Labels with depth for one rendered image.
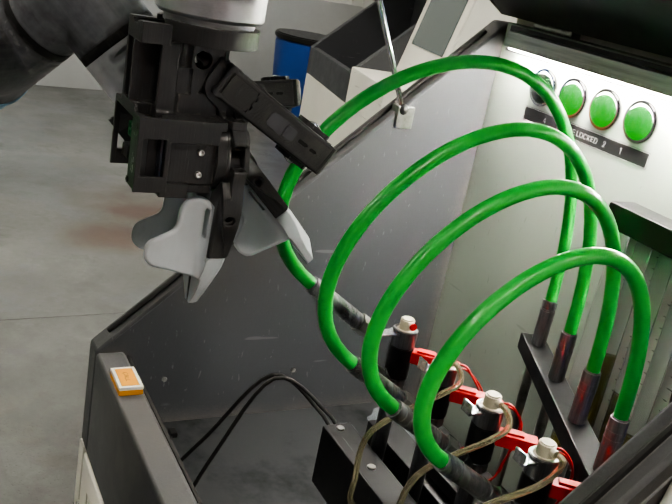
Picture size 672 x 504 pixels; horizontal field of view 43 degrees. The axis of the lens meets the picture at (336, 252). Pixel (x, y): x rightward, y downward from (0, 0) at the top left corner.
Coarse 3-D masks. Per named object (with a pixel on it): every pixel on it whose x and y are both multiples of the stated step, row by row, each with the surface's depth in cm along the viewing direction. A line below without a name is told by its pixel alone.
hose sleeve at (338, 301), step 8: (320, 280) 85; (312, 288) 85; (312, 296) 86; (336, 296) 87; (336, 304) 87; (344, 304) 87; (336, 312) 88; (344, 312) 88; (352, 312) 88; (360, 312) 90; (344, 320) 89; (352, 320) 88; (360, 320) 89
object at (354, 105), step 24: (408, 72) 80; (432, 72) 81; (504, 72) 85; (528, 72) 86; (360, 96) 79; (552, 96) 89; (336, 120) 79; (288, 168) 79; (288, 192) 79; (288, 240) 82; (288, 264) 83; (552, 288) 101
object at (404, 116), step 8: (376, 0) 111; (384, 16) 112; (384, 24) 113; (384, 32) 113; (392, 48) 115; (392, 56) 115; (392, 64) 115; (392, 72) 116; (400, 88) 117; (400, 96) 118; (400, 104) 118; (400, 112) 118; (408, 112) 119; (400, 120) 119; (408, 120) 120; (400, 128) 120; (408, 128) 120
